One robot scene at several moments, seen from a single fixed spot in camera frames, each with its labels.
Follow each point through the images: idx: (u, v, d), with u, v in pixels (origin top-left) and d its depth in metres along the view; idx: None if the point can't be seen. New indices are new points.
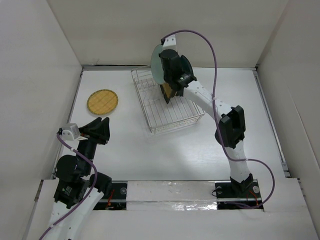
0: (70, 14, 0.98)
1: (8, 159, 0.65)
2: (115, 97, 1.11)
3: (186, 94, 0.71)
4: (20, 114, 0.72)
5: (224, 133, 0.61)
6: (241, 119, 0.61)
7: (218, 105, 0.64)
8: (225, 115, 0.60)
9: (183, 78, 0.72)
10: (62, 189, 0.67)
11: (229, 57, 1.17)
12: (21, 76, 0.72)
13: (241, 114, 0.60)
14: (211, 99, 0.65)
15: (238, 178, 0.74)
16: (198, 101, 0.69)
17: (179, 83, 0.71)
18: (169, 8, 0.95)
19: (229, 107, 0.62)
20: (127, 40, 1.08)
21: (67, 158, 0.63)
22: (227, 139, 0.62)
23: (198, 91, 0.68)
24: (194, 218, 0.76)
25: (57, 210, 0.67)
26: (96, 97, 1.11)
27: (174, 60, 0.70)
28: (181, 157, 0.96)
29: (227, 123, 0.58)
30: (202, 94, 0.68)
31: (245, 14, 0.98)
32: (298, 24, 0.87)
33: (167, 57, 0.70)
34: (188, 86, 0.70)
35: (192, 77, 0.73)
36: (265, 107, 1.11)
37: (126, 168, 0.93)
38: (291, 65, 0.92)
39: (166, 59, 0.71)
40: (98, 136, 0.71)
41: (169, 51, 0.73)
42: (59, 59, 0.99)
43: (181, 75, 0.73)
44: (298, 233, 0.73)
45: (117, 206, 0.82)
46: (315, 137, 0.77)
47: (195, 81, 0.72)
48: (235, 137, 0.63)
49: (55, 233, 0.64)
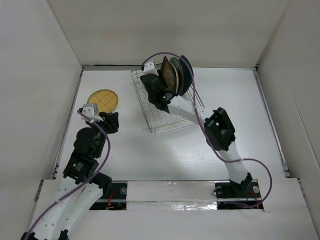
0: (70, 14, 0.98)
1: (8, 158, 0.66)
2: (115, 97, 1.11)
3: (171, 109, 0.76)
4: (20, 114, 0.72)
5: (213, 137, 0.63)
6: (225, 120, 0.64)
7: (201, 111, 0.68)
8: (208, 118, 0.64)
9: (166, 97, 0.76)
10: (73, 164, 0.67)
11: (229, 57, 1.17)
12: (22, 75, 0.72)
13: (223, 114, 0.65)
14: (192, 107, 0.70)
15: (237, 179, 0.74)
16: (183, 113, 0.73)
17: (163, 101, 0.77)
18: (169, 8, 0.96)
19: (211, 111, 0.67)
20: (127, 40, 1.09)
21: (88, 130, 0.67)
22: (220, 142, 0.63)
23: (180, 104, 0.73)
24: (194, 218, 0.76)
25: (64, 186, 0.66)
26: (96, 97, 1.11)
27: (154, 83, 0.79)
28: (181, 157, 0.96)
29: (212, 125, 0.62)
30: (184, 105, 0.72)
31: (245, 14, 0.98)
32: (298, 23, 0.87)
33: (148, 81, 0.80)
34: (170, 102, 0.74)
35: (174, 94, 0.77)
36: (265, 107, 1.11)
37: (126, 168, 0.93)
38: (291, 64, 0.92)
39: (147, 83, 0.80)
40: (110, 122, 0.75)
41: (149, 75, 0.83)
42: (59, 59, 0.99)
43: (164, 94, 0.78)
44: (298, 233, 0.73)
45: (117, 206, 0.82)
46: (315, 137, 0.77)
47: (178, 96, 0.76)
48: (227, 140, 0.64)
49: (58, 209, 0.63)
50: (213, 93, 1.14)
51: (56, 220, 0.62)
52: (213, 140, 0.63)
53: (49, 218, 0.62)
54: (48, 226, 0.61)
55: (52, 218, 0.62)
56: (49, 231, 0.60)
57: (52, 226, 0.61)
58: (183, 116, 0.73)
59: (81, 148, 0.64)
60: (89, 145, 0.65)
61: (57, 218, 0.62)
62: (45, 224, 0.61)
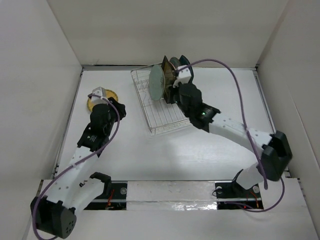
0: (70, 15, 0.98)
1: (8, 159, 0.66)
2: (115, 97, 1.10)
3: (212, 130, 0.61)
4: (20, 114, 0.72)
5: (274, 167, 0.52)
6: (285, 145, 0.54)
7: (254, 134, 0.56)
8: (267, 145, 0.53)
9: (206, 114, 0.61)
10: (87, 136, 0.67)
11: (229, 57, 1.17)
12: (22, 76, 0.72)
13: (283, 139, 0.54)
14: (243, 130, 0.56)
15: (243, 184, 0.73)
16: (228, 135, 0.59)
17: (203, 119, 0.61)
18: (169, 8, 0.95)
19: (267, 135, 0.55)
20: (127, 40, 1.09)
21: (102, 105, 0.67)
22: (279, 173, 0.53)
23: (226, 123, 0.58)
24: (194, 218, 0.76)
25: (78, 153, 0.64)
26: None
27: (196, 98, 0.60)
28: (181, 157, 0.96)
29: (272, 153, 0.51)
30: (232, 126, 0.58)
31: (245, 14, 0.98)
32: (298, 24, 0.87)
33: (189, 95, 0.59)
34: (212, 121, 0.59)
35: (215, 110, 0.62)
36: (265, 107, 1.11)
37: (126, 168, 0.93)
38: (292, 64, 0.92)
39: (186, 98, 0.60)
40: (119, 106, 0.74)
41: (187, 85, 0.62)
42: (59, 59, 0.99)
43: (202, 110, 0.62)
44: (298, 233, 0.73)
45: (117, 206, 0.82)
46: (315, 138, 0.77)
47: (219, 113, 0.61)
48: (284, 168, 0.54)
49: (73, 174, 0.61)
50: (213, 93, 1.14)
51: (70, 183, 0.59)
52: (272, 170, 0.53)
53: (63, 181, 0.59)
54: (62, 189, 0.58)
55: (66, 182, 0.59)
56: (63, 194, 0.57)
57: (66, 189, 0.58)
58: (227, 136, 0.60)
59: (96, 121, 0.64)
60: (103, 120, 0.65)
61: (72, 181, 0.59)
62: (59, 187, 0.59)
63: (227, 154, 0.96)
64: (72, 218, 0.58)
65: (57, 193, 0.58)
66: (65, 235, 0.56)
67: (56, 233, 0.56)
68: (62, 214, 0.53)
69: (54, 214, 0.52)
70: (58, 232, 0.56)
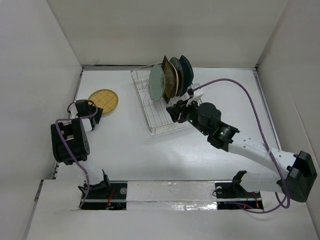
0: (70, 15, 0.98)
1: (9, 159, 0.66)
2: (115, 97, 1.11)
3: (232, 150, 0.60)
4: (20, 115, 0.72)
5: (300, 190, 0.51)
6: (310, 166, 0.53)
7: (277, 155, 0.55)
8: (292, 168, 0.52)
9: (224, 133, 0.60)
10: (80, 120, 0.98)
11: (228, 57, 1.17)
12: (21, 76, 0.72)
13: (309, 159, 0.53)
14: (266, 151, 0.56)
15: (246, 187, 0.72)
16: (250, 156, 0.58)
17: (221, 139, 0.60)
18: (169, 8, 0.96)
19: (291, 156, 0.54)
20: (127, 40, 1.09)
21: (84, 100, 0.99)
22: (305, 195, 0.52)
23: (246, 144, 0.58)
24: (194, 218, 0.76)
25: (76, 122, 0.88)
26: (96, 97, 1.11)
27: (217, 118, 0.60)
28: (181, 157, 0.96)
29: (298, 175, 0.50)
30: (253, 146, 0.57)
31: (245, 15, 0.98)
32: (298, 23, 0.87)
33: (210, 115, 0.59)
34: (232, 141, 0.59)
35: (233, 129, 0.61)
36: (265, 107, 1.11)
37: (126, 168, 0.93)
38: (291, 65, 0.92)
39: (207, 118, 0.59)
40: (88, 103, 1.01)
41: (206, 105, 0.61)
42: (58, 59, 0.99)
43: (220, 128, 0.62)
44: (299, 233, 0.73)
45: (117, 206, 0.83)
46: (314, 138, 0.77)
47: (239, 133, 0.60)
48: (308, 188, 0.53)
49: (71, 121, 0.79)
50: (213, 93, 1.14)
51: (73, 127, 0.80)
52: (298, 193, 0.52)
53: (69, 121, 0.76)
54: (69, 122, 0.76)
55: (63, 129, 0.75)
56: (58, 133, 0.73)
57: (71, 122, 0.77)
58: (249, 158, 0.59)
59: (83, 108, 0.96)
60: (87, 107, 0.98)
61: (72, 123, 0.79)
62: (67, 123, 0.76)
63: (226, 154, 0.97)
64: (86, 139, 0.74)
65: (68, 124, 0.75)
66: (86, 149, 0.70)
67: (77, 148, 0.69)
68: (80, 123, 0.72)
69: (75, 122, 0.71)
70: (80, 148, 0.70)
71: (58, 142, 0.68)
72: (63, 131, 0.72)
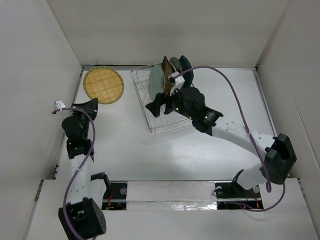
0: (70, 15, 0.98)
1: (9, 159, 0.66)
2: (119, 86, 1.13)
3: (215, 133, 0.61)
4: (20, 115, 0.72)
5: (278, 172, 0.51)
6: (288, 148, 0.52)
7: (257, 137, 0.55)
8: (270, 148, 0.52)
9: (208, 118, 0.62)
10: (75, 148, 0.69)
11: (228, 57, 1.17)
12: (21, 76, 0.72)
13: (287, 142, 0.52)
14: (246, 133, 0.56)
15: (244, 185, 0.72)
16: (232, 140, 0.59)
17: (206, 123, 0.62)
18: (168, 8, 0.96)
19: (271, 138, 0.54)
20: (127, 40, 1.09)
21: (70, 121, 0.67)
22: (283, 177, 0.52)
23: (229, 127, 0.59)
24: (194, 217, 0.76)
25: (76, 161, 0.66)
26: (99, 76, 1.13)
27: (200, 102, 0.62)
28: (181, 157, 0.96)
29: (275, 156, 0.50)
30: (235, 129, 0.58)
31: (245, 15, 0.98)
32: (298, 24, 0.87)
33: (192, 98, 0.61)
34: (215, 124, 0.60)
35: (217, 114, 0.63)
36: (265, 107, 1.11)
37: (126, 168, 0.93)
38: (291, 65, 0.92)
39: (190, 101, 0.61)
40: (82, 104, 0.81)
41: (191, 89, 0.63)
42: (59, 59, 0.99)
43: (205, 113, 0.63)
44: (299, 233, 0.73)
45: (117, 206, 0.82)
46: (314, 138, 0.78)
47: (222, 116, 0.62)
48: (288, 171, 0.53)
49: (82, 175, 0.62)
50: (213, 93, 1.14)
51: (85, 183, 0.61)
52: (275, 173, 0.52)
53: (77, 184, 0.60)
54: (80, 190, 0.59)
55: (79, 183, 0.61)
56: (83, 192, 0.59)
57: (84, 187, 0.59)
58: (231, 141, 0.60)
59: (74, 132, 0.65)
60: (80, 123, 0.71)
61: (85, 181, 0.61)
62: (76, 190, 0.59)
63: (226, 154, 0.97)
64: (101, 213, 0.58)
65: (77, 195, 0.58)
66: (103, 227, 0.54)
67: (92, 229, 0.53)
68: (92, 204, 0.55)
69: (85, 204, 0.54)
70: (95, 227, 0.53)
71: (72, 233, 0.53)
72: (72, 209, 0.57)
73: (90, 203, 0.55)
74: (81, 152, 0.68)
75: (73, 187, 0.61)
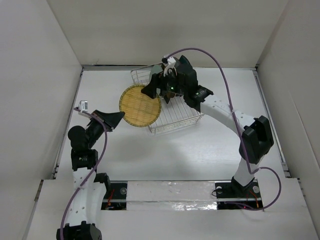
0: (70, 15, 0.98)
1: (9, 159, 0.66)
2: (154, 114, 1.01)
3: (203, 108, 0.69)
4: (20, 114, 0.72)
5: (251, 149, 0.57)
6: (266, 131, 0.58)
7: (239, 116, 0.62)
8: (248, 127, 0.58)
9: (199, 94, 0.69)
10: (79, 157, 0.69)
11: (228, 57, 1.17)
12: (21, 76, 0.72)
13: (266, 124, 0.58)
14: (230, 111, 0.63)
15: (241, 181, 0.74)
16: (217, 116, 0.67)
17: (196, 98, 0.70)
18: (168, 8, 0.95)
19: (252, 118, 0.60)
20: (127, 40, 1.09)
21: (76, 132, 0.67)
22: (256, 155, 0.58)
23: (216, 104, 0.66)
24: (194, 217, 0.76)
25: (79, 175, 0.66)
26: (142, 95, 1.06)
27: (191, 78, 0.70)
28: (181, 157, 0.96)
29: (251, 134, 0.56)
30: (220, 107, 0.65)
31: (245, 15, 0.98)
32: (298, 23, 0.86)
33: (184, 73, 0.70)
34: (204, 101, 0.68)
35: (208, 92, 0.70)
36: (265, 107, 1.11)
37: (127, 168, 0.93)
38: (291, 65, 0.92)
39: (183, 75, 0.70)
40: (105, 113, 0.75)
41: (187, 67, 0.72)
42: (59, 59, 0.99)
43: (196, 90, 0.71)
44: (298, 233, 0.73)
45: (117, 206, 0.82)
46: (314, 138, 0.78)
47: (212, 95, 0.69)
48: (262, 151, 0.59)
49: (83, 193, 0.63)
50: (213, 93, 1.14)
51: (85, 204, 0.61)
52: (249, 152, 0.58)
53: (77, 204, 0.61)
54: (79, 211, 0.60)
55: (79, 203, 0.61)
56: (83, 213, 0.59)
57: (83, 209, 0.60)
58: (216, 117, 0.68)
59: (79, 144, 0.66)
60: (89, 134, 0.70)
61: (85, 201, 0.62)
62: (76, 211, 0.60)
63: (226, 154, 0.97)
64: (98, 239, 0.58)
65: (76, 216, 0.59)
66: None
67: None
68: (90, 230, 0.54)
69: (84, 230, 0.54)
70: None
71: None
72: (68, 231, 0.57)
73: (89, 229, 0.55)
74: (85, 165, 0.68)
75: (72, 207, 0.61)
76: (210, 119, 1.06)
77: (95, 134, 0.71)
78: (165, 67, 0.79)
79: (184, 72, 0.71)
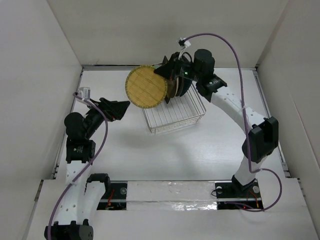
0: (70, 15, 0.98)
1: (9, 159, 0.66)
2: (155, 101, 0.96)
3: (214, 99, 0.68)
4: (20, 114, 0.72)
5: (255, 147, 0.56)
6: (273, 133, 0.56)
7: (249, 114, 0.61)
8: (257, 126, 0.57)
9: (212, 84, 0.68)
10: (74, 148, 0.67)
11: (228, 57, 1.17)
12: (21, 76, 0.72)
13: (275, 126, 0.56)
14: (241, 107, 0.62)
15: (241, 180, 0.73)
16: (227, 108, 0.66)
17: (208, 87, 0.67)
18: (168, 8, 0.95)
19: (262, 118, 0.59)
20: (127, 40, 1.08)
21: (73, 120, 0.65)
22: (258, 155, 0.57)
23: (227, 97, 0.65)
24: (194, 218, 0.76)
25: (73, 169, 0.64)
26: (152, 76, 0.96)
27: (208, 65, 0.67)
28: (181, 157, 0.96)
29: (258, 133, 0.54)
30: (232, 101, 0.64)
31: (245, 15, 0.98)
32: (298, 23, 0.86)
33: (202, 59, 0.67)
34: (216, 92, 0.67)
35: (221, 83, 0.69)
36: (265, 107, 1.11)
37: (126, 168, 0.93)
38: (292, 65, 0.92)
39: (200, 62, 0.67)
40: (110, 102, 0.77)
41: (204, 53, 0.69)
42: (59, 59, 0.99)
43: (210, 80, 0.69)
44: (298, 233, 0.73)
45: (117, 206, 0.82)
46: (314, 138, 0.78)
47: (225, 87, 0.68)
48: (265, 152, 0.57)
49: (75, 190, 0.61)
50: None
51: (76, 202, 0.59)
52: (252, 150, 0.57)
53: (68, 202, 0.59)
54: (70, 210, 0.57)
55: (71, 201, 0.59)
56: (73, 212, 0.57)
57: (74, 207, 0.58)
58: (225, 110, 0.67)
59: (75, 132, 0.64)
60: (88, 122, 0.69)
61: (77, 199, 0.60)
62: (66, 209, 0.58)
63: (226, 154, 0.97)
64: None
65: (66, 214, 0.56)
66: None
67: None
68: (80, 232, 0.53)
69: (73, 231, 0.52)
70: None
71: None
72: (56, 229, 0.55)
73: (78, 231, 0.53)
74: (80, 157, 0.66)
75: (63, 204, 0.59)
76: (210, 119, 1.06)
77: (94, 123, 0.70)
78: (181, 50, 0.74)
79: (201, 58, 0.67)
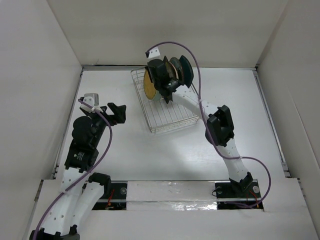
0: (70, 15, 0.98)
1: (9, 159, 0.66)
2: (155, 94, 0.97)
3: (175, 98, 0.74)
4: (20, 114, 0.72)
5: (213, 134, 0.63)
6: (227, 119, 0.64)
7: (205, 105, 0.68)
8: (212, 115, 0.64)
9: (171, 85, 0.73)
10: (74, 154, 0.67)
11: (228, 57, 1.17)
12: (21, 76, 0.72)
13: (227, 113, 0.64)
14: (197, 101, 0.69)
15: (234, 177, 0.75)
16: (187, 105, 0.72)
17: (168, 88, 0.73)
18: (168, 8, 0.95)
19: (215, 108, 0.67)
20: (127, 40, 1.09)
21: (81, 124, 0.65)
22: (217, 139, 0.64)
23: (186, 94, 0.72)
24: (194, 218, 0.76)
25: (68, 177, 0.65)
26: None
27: (160, 68, 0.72)
28: (181, 157, 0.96)
29: (214, 121, 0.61)
30: (190, 97, 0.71)
31: (245, 15, 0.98)
32: (298, 23, 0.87)
33: (154, 65, 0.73)
34: (176, 91, 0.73)
35: (179, 83, 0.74)
36: (265, 107, 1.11)
37: (126, 168, 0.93)
38: (292, 65, 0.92)
39: (153, 68, 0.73)
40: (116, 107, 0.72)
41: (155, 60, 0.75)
42: (59, 59, 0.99)
43: (169, 81, 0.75)
44: (298, 233, 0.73)
45: (117, 206, 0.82)
46: (314, 138, 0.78)
47: (183, 85, 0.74)
48: (225, 136, 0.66)
49: (66, 200, 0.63)
50: (213, 93, 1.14)
51: (65, 213, 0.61)
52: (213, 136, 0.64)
53: (57, 211, 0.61)
54: (58, 219, 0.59)
55: (60, 210, 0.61)
56: (60, 223, 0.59)
57: (62, 218, 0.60)
58: (186, 106, 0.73)
59: (80, 137, 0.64)
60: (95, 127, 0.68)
61: (66, 210, 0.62)
62: (54, 218, 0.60)
63: None
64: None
65: (53, 223, 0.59)
66: None
67: None
68: None
69: None
70: None
71: None
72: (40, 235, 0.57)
73: None
74: (77, 164, 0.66)
75: (52, 211, 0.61)
76: None
77: (98, 129, 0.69)
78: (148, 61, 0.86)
79: (153, 64, 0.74)
